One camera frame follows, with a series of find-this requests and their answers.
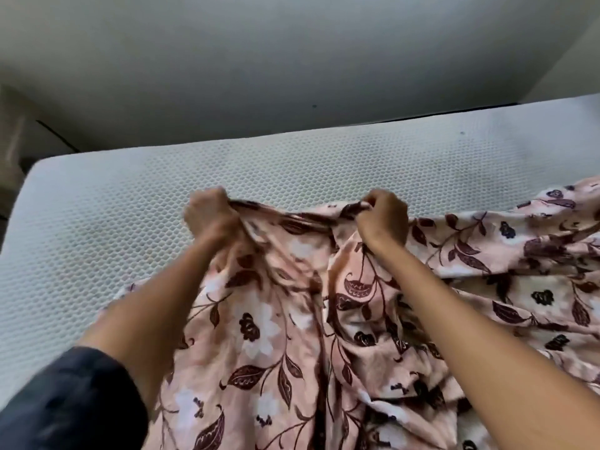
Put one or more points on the person's right hand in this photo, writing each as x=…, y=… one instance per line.
x=382, y=220

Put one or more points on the person's left hand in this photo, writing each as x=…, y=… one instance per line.
x=211, y=217

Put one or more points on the white textured mattress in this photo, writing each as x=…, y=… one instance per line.
x=281, y=173

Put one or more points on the pink floral bed sheet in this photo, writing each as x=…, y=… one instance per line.
x=328, y=346

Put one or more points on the person's left forearm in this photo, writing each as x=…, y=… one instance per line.
x=154, y=309

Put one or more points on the person's right forearm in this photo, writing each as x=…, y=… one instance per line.
x=478, y=346

